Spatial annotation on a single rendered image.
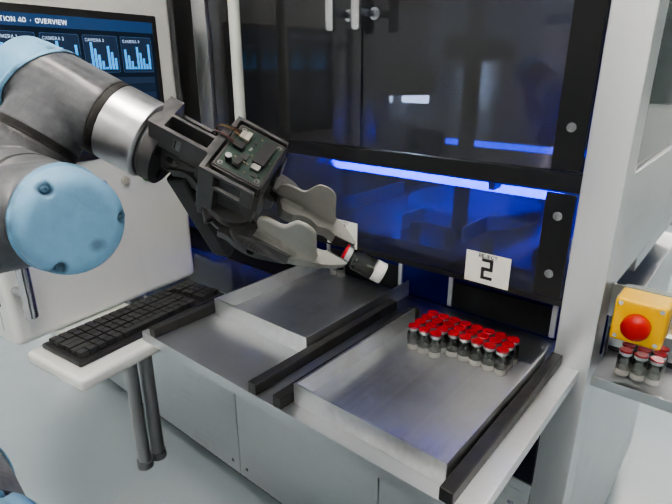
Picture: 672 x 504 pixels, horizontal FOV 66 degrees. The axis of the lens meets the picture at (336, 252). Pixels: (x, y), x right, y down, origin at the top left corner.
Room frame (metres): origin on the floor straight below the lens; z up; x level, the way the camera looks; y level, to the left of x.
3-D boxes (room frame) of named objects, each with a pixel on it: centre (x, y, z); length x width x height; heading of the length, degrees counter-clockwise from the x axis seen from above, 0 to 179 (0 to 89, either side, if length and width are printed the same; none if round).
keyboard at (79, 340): (1.09, 0.45, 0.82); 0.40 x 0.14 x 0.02; 147
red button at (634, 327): (0.70, -0.46, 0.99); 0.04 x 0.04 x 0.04; 50
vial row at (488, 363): (0.80, -0.22, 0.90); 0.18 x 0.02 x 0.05; 50
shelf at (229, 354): (0.86, -0.04, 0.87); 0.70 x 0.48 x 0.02; 50
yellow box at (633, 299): (0.73, -0.49, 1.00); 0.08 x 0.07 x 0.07; 140
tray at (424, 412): (0.71, -0.14, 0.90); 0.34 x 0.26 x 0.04; 140
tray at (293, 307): (1.02, 0.04, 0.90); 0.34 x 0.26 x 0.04; 140
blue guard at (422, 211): (1.41, 0.37, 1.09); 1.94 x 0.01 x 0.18; 50
